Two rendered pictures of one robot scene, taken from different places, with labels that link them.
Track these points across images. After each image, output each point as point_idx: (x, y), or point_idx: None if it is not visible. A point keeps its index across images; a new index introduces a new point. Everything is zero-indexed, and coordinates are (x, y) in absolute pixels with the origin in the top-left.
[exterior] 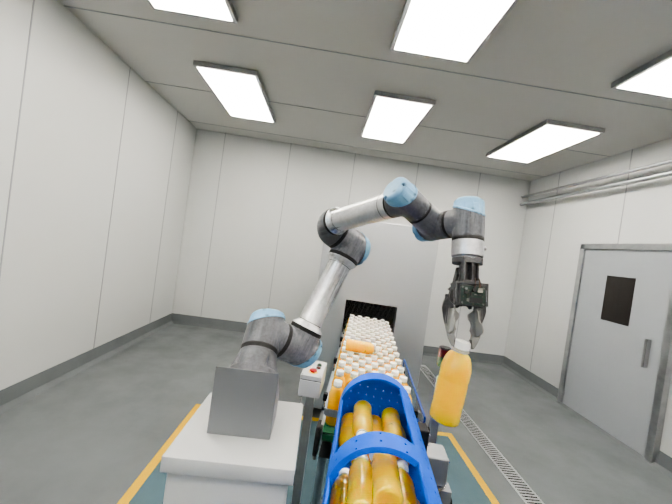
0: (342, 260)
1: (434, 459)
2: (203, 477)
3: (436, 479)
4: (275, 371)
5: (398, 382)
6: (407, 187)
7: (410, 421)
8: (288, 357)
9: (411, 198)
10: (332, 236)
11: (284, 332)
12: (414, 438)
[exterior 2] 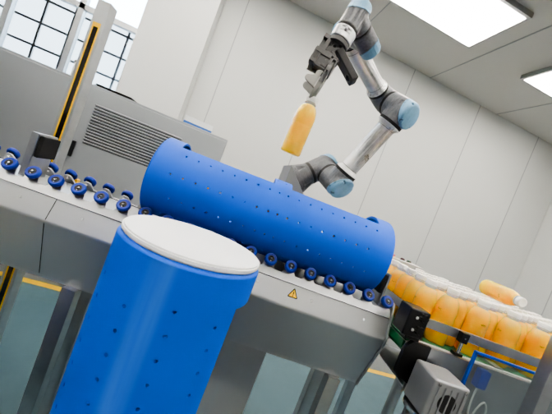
0: (379, 119)
1: (423, 368)
2: None
3: (416, 397)
4: (299, 172)
5: (390, 227)
6: (336, 23)
7: (324, 204)
8: (321, 180)
9: None
10: (374, 102)
11: (324, 163)
12: (301, 195)
